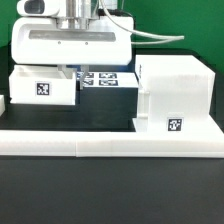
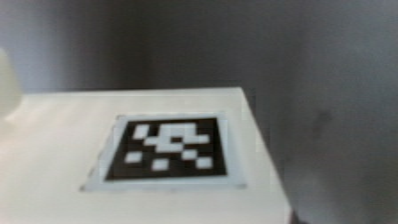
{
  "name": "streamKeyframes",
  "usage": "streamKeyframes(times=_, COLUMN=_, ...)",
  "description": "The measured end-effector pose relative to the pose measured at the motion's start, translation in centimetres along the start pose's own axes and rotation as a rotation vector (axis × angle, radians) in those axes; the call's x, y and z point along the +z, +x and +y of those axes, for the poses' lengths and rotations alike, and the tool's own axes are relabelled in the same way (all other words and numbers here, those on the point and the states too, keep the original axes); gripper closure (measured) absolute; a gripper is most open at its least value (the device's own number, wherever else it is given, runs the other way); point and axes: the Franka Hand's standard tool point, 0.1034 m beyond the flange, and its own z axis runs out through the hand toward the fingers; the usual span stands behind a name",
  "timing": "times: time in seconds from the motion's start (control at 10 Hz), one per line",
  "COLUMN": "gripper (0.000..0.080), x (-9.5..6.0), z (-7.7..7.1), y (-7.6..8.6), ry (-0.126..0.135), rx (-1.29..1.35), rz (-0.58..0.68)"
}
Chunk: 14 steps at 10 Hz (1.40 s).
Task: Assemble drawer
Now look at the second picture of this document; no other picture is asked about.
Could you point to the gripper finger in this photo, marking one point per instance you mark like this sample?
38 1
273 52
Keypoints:
12 92

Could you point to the white front drawer tray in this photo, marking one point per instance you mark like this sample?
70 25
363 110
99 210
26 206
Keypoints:
138 157

